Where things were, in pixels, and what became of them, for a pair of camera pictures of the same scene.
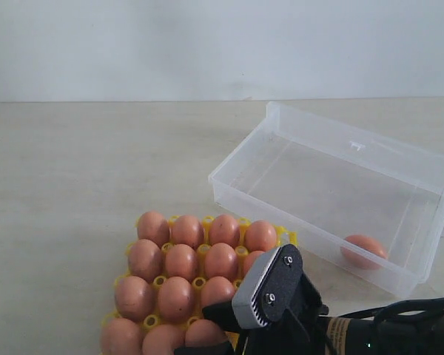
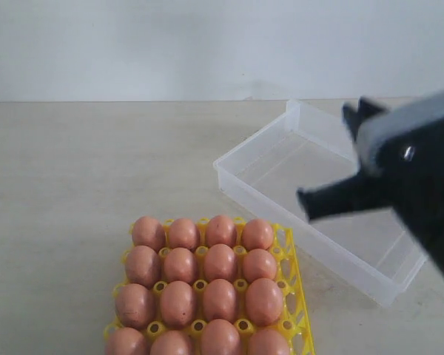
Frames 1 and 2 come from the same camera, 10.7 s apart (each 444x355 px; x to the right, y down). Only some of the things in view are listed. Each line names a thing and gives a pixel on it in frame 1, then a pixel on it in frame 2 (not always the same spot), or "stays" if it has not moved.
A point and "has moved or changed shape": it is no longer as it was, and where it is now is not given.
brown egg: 200,331 has moved or changed shape
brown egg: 120,336 has moved or changed shape
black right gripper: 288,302 -> 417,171
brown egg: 221,259 stays
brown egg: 154,226 has moved or changed shape
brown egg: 217,290 stays
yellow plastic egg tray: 177,268 stays
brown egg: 135,298 has moved or changed shape
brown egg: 224,228 stays
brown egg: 362,251 has moved or changed shape
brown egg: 146,260 has moved or changed shape
